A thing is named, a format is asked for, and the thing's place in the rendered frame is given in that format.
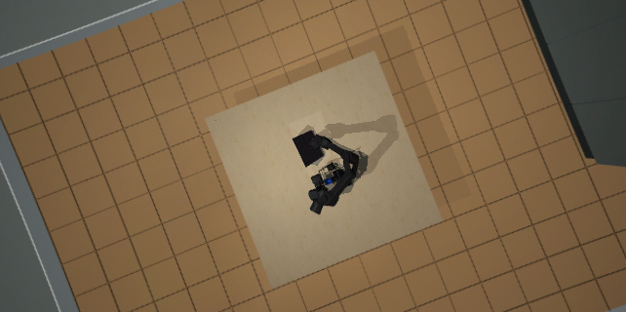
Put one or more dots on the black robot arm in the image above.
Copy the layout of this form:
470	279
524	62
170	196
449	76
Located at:
323	197

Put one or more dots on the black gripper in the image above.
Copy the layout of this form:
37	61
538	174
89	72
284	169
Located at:
317	180

